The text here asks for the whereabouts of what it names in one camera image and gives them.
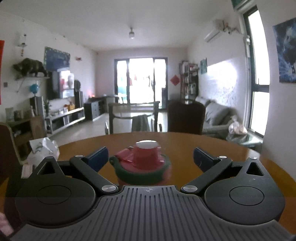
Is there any pink green bottle cap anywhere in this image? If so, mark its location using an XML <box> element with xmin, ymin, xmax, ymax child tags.
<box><xmin>109</xmin><ymin>140</ymin><xmax>171</xmax><ymax>187</ymax></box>

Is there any plastic bag on side table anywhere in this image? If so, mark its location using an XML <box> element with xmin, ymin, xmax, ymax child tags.
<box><xmin>228</xmin><ymin>115</ymin><xmax>247</xmax><ymax>136</ymax></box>

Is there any white tv console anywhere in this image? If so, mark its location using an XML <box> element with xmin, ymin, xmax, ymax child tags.
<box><xmin>45</xmin><ymin>108</ymin><xmax>85</xmax><ymax>135</ymax></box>

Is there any grey sofa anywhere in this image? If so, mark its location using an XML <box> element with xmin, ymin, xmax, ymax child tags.
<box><xmin>195</xmin><ymin>97</ymin><xmax>233</xmax><ymax>140</ymax></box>

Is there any dark drawer cabinet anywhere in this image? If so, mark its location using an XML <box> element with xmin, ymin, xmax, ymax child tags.
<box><xmin>84</xmin><ymin>96</ymin><xmax>107</xmax><ymax>121</ymax></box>

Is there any dark brown dining chair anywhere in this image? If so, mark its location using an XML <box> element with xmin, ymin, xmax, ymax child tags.
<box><xmin>167</xmin><ymin>99</ymin><xmax>206</xmax><ymax>135</ymax></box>

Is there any blue globe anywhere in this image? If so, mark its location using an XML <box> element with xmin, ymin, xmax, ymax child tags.
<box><xmin>29</xmin><ymin>83</ymin><xmax>40</xmax><ymax>96</ymax></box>

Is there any wooden armchair with cloth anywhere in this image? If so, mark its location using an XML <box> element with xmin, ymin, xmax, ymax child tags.
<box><xmin>105</xmin><ymin>101</ymin><xmax>163</xmax><ymax>135</ymax></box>

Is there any flat screen television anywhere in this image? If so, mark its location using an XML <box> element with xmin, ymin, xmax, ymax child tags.
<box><xmin>47</xmin><ymin>70</ymin><xmax>74</xmax><ymax>100</ymax></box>

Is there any black bookshelf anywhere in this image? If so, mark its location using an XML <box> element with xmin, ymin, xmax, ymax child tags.
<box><xmin>179</xmin><ymin>60</ymin><xmax>199</xmax><ymax>100</ymax></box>

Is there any cat figure on shelf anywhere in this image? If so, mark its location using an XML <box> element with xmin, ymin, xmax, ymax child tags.
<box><xmin>13</xmin><ymin>58</ymin><xmax>48</xmax><ymax>77</ymax></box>

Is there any red diamond door decoration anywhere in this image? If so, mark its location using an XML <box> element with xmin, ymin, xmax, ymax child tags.
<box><xmin>170</xmin><ymin>75</ymin><xmax>180</xmax><ymax>86</ymax></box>

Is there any blue abstract poster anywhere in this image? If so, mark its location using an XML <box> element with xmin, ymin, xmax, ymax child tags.
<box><xmin>273</xmin><ymin>18</ymin><xmax>296</xmax><ymax>83</ymax></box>

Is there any ceiling lamp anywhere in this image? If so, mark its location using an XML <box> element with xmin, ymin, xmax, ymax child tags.
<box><xmin>129</xmin><ymin>27</ymin><xmax>135</xmax><ymax>39</ymax></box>

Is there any dark blue wall painting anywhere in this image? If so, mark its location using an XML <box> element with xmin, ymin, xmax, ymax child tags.
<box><xmin>44</xmin><ymin>47</ymin><xmax>70</xmax><ymax>72</ymax></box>

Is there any small teal wall picture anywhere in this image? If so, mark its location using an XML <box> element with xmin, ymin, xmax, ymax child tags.
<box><xmin>200</xmin><ymin>58</ymin><xmax>208</xmax><ymax>74</ymax></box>

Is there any red wall scroll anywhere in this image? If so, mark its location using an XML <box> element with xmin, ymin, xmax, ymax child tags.
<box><xmin>0</xmin><ymin>40</ymin><xmax>5</xmax><ymax>104</ymax></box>

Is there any security camera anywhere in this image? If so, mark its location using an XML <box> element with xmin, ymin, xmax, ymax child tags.
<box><xmin>224</xmin><ymin>23</ymin><xmax>235</xmax><ymax>35</ymax></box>

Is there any white wall air conditioner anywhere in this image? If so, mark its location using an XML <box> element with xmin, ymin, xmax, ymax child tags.
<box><xmin>204</xmin><ymin>19</ymin><xmax>225</xmax><ymax>43</ymax></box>

